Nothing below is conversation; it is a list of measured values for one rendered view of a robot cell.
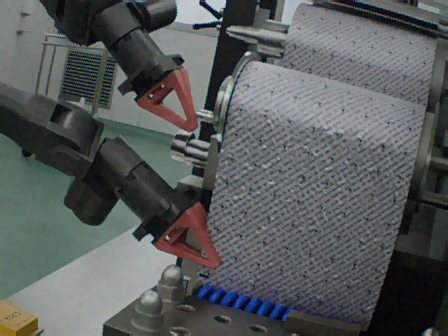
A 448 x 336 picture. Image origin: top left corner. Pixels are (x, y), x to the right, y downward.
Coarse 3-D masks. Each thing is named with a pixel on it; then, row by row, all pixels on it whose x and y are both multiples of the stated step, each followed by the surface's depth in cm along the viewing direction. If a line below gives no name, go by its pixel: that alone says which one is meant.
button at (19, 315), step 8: (0, 304) 97; (8, 304) 98; (0, 312) 95; (8, 312) 95; (16, 312) 96; (24, 312) 97; (0, 320) 92; (8, 320) 93; (16, 320) 94; (24, 320) 95; (32, 320) 96; (0, 328) 92; (8, 328) 91; (16, 328) 91; (24, 328) 93; (32, 328) 96
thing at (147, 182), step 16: (144, 176) 94; (160, 176) 96; (128, 192) 94; (144, 192) 93; (160, 192) 93; (176, 192) 94; (192, 192) 99; (144, 208) 93; (160, 208) 90; (144, 224) 91
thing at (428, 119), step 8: (424, 120) 87; (432, 120) 87; (424, 128) 86; (424, 136) 85; (424, 144) 85; (424, 152) 85; (416, 160) 85; (424, 160) 85; (416, 168) 85; (416, 176) 86; (416, 184) 86; (408, 192) 88; (416, 192) 87
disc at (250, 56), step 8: (248, 56) 94; (256, 56) 97; (240, 64) 91; (240, 72) 92; (232, 80) 90; (232, 88) 90; (224, 104) 90; (224, 112) 90; (224, 120) 91; (224, 128) 91
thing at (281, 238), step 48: (240, 192) 92; (288, 192) 90; (336, 192) 89; (240, 240) 93; (288, 240) 91; (336, 240) 89; (384, 240) 88; (240, 288) 94; (288, 288) 92; (336, 288) 90
